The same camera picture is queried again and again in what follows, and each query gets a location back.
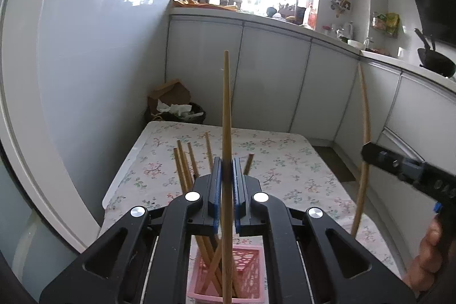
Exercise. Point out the metal faucet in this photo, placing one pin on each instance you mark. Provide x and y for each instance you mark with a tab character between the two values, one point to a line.
368	42

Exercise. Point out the white table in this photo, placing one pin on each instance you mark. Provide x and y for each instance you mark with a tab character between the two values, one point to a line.
113	188

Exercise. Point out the red bottle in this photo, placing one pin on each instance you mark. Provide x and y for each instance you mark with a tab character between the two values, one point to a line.
312	19

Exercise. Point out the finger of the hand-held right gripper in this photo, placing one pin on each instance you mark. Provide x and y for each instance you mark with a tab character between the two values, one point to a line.
384	158

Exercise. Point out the floral tablecloth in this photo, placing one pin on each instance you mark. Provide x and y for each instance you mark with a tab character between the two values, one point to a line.
285	165

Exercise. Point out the black trash bin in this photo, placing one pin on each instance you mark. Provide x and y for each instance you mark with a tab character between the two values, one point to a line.
197	111

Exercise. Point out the pink perforated plastic basket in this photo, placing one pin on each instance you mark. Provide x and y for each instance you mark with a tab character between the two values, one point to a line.
249	261

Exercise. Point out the black wok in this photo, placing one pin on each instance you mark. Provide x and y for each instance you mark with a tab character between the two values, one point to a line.
436	61

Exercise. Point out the green and yellow snack packets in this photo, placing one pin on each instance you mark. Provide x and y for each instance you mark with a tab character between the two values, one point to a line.
392	22

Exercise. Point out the white kitchen cabinets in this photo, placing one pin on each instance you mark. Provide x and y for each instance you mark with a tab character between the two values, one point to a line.
274	76

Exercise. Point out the crumpled white paper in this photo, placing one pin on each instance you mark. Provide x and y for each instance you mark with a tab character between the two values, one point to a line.
178	108

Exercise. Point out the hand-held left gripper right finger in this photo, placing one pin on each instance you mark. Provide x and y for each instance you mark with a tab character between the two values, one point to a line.
239	197

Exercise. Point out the white jug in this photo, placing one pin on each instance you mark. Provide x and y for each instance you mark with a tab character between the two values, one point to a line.
349	30

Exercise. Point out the white kitchen countertop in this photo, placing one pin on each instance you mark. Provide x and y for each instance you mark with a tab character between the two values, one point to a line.
399	63

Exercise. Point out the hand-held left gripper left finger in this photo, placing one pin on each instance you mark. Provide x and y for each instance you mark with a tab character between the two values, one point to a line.
215	197

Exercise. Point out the brown cardboard box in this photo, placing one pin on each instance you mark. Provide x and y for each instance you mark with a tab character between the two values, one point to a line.
174	92

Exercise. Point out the person's right hand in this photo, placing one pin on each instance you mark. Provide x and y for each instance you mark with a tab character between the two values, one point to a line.
424	261

